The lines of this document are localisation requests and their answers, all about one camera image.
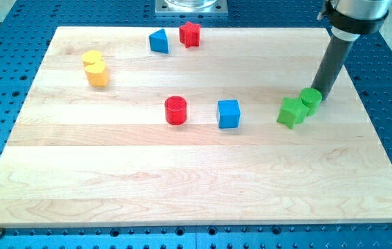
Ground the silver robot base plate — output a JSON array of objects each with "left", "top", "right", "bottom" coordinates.
[{"left": 153, "top": 0, "right": 228, "bottom": 16}]

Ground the red cylinder block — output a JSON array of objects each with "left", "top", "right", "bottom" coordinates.
[{"left": 165, "top": 96, "right": 187, "bottom": 125}]

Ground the blue perforated table plate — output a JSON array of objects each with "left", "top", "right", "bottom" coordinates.
[{"left": 0, "top": 0, "right": 392, "bottom": 248}]

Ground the black pusher rod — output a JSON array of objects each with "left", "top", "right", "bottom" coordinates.
[{"left": 311, "top": 35, "right": 353, "bottom": 101}]

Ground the blue triangle block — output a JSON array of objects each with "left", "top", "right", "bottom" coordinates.
[{"left": 149, "top": 28, "right": 169, "bottom": 54}]

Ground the yellow pentagon block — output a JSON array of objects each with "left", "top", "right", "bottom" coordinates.
[{"left": 82, "top": 50, "right": 102, "bottom": 66}]

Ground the green star block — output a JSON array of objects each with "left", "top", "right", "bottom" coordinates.
[{"left": 277, "top": 98, "right": 309, "bottom": 129}]

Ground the wooden board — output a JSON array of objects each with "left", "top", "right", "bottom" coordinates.
[{"left": 0, "top": 26, "right": 392, "bottom": 228}]

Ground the blue cube block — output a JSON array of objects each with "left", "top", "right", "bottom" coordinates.
[{"left": 216, "top": 100, "right": 241, "bottom": 129}]

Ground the green cylinder block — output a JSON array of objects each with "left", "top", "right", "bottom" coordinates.
[{"left": 300, "top": 88, "right": 322, "bottom": 116}]

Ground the yellow heart block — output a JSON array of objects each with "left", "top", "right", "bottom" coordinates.
[{"left": 84, "top": 61, "right": 109, "bottom": 87}]

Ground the red star block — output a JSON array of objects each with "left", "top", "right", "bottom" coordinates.
[{"left": 179, "top": 21, "right": 201, "bottom": 48}]

